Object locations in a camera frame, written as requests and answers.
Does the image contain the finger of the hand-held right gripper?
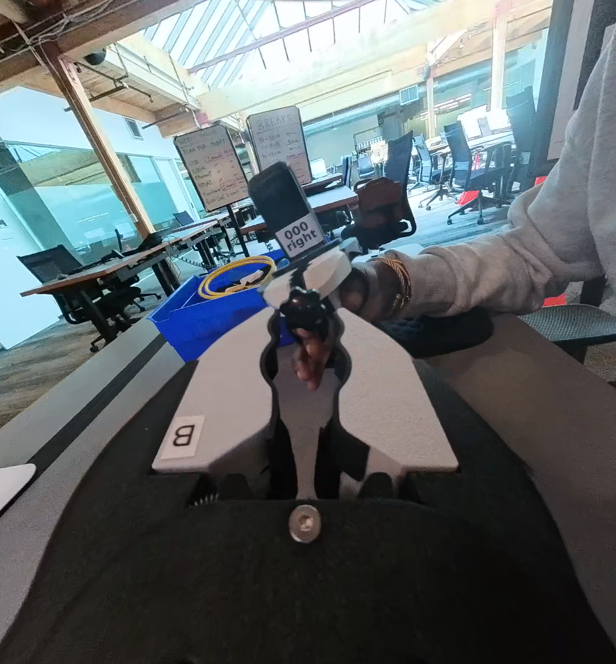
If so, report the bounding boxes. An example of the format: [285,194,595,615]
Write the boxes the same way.
[306,252,354,301]
[261,272,298,308]

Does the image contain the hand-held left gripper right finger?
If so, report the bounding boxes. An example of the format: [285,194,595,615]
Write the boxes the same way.
[314,309,460,499]

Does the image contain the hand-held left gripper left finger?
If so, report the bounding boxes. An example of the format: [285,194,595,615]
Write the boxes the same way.
[151,310,299,500]

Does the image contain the black star knob screw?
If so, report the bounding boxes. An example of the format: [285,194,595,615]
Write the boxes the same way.
[278,288,336,344]

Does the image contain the yellow network cable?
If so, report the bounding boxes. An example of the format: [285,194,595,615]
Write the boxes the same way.
[198,257,278,301]

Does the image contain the blue storage bin white label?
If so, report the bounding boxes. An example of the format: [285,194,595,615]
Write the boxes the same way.
[147,257,299,363]

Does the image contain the person's right forearm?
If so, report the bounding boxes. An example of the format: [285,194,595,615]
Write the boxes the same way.
[404,171,607,318]

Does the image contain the grey desk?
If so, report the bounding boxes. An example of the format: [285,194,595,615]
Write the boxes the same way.
[0,311,616,664]

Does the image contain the wooden office desk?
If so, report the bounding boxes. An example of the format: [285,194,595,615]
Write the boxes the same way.
[20,220,226,353]

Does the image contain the long office table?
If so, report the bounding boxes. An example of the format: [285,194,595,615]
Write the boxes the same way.
[240,184,361,237]

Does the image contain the black mesh wrist rest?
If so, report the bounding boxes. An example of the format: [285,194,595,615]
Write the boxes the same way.
[375,306,496,360]

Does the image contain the black office chair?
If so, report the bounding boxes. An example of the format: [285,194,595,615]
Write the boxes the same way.
[17,244,161,353]
[383,131,415,179]
[443,122,513,226]

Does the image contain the glass skylight roof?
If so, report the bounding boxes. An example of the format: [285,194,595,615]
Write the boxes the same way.
[139,0,444,89]

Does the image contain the grey chair armrest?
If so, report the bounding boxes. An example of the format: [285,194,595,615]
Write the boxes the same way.
[521,303,616,364]

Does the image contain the black framed marker sign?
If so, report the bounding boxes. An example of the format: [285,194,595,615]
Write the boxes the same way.
[528,0,616,179]

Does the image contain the gold bracelets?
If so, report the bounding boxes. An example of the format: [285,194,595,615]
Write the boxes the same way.
[374,256,413,312]

